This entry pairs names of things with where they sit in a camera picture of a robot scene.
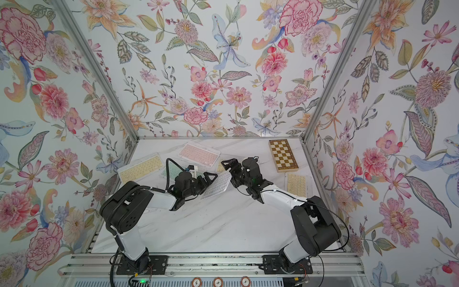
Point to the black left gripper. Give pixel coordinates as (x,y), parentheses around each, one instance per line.
(203,185)

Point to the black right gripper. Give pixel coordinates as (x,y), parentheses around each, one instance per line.
(234,173)

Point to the white keyboard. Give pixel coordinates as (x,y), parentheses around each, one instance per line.
(220,185)

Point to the yellow keyboard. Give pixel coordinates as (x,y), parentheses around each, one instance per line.
(140,168)
(224,157)
(298,185)

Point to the mint green keyboard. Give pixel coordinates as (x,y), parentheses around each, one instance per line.
(174,171)

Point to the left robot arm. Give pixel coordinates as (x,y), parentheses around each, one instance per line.
(123,210)

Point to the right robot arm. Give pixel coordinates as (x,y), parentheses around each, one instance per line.
(315,228)

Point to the pink keyboard back left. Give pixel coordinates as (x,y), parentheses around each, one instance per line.
(199,155)

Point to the wooden chessboard box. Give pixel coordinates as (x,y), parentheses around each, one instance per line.
(283,156)

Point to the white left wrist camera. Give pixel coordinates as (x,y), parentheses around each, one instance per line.
(193,170)

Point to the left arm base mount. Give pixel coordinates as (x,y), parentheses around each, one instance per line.
(145,264)

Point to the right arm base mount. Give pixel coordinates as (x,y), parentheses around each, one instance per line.
(279,264)

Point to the aluminium front rail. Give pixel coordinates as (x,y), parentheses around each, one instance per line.
(328,264)

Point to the aluminium frame post right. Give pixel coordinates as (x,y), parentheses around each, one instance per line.
(361,18)

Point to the aluminium frame post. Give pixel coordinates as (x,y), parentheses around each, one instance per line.
(76,34)
(361,18)

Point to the aluminium frame post left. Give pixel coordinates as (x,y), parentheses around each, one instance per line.
(76,34)

